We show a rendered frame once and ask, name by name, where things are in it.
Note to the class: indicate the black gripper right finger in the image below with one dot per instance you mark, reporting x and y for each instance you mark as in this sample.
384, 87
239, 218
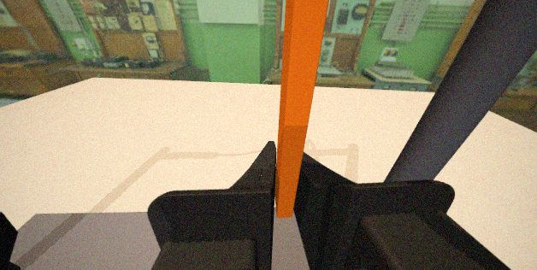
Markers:
328, 206

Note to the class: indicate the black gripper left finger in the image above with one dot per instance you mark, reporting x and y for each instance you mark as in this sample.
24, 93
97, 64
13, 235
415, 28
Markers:
246, 209

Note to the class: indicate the orange handle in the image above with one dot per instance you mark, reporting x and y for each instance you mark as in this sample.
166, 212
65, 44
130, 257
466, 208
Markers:
303, 36

